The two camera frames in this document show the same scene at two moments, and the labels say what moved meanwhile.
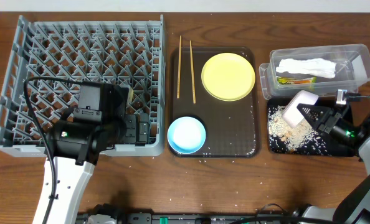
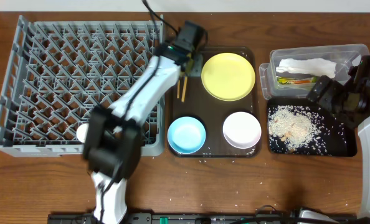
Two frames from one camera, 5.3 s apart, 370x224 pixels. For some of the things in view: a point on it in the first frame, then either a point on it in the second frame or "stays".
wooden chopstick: (193, 84) to (184, 89)
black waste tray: (304, 140) stays
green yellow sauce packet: (286, 81) stays
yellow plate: (228, 76) stays
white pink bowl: (291, 116) to (241, 130)
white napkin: (319, 67) stays
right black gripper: (332, 117) to (334, 87)
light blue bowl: (186, 135) stays
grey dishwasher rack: (49, 60) stays
